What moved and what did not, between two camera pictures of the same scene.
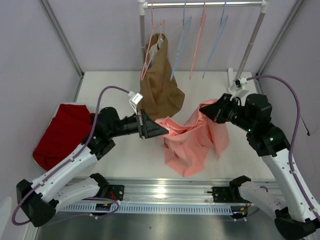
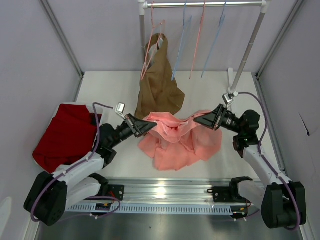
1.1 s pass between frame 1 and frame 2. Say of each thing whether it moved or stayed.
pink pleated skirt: moved
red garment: stayed
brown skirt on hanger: stayed
